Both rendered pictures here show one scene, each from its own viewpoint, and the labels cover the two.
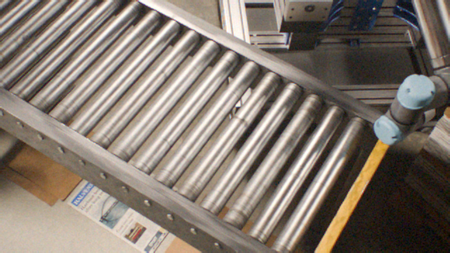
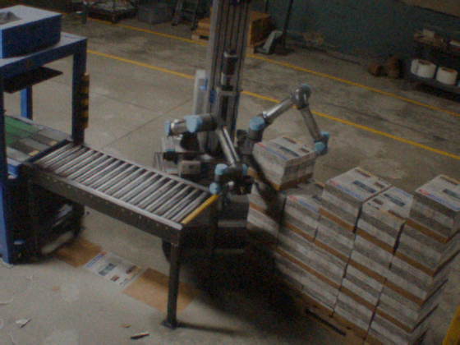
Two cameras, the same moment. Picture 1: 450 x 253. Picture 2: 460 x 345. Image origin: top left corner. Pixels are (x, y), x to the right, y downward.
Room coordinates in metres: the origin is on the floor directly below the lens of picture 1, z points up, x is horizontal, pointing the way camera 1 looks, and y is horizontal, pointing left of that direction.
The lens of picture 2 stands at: (-2.40, -0.41, 2.74)
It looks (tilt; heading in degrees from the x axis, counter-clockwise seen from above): 27 degrees down; 358
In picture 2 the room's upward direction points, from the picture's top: 8 degrees clockwise
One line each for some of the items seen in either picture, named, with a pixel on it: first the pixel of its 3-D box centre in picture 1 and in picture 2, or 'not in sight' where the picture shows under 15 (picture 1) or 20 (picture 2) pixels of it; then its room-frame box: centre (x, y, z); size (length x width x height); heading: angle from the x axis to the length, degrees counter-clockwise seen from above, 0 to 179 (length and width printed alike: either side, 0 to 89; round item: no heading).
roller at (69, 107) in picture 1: (108, 66); (108, 177); (1.06, 0.32, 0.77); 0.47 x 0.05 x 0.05; 155
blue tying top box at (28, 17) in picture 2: not in sight; (11, 29); (1.46, 1.19, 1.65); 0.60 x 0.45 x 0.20; 155
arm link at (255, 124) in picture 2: not in sight; (256, 127); (1.72, -0.66, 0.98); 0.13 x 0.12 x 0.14; 163
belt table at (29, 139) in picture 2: not in sight; (15, 142); (1.46, 1.19, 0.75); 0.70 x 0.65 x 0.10; 65
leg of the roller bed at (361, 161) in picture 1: (344, 202); (210, 249); (0.99, -0.42, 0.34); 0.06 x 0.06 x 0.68; 65
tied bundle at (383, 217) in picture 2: not in sight; (393, 218); (0.66, -1.53, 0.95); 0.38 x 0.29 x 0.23; 136
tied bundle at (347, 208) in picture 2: not in sight; (355, 199); (0.86, -1.31, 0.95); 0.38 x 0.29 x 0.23; 136
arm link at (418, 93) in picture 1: (418, 97); (223, 172); (0.95, -0.45, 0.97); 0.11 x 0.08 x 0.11; 122
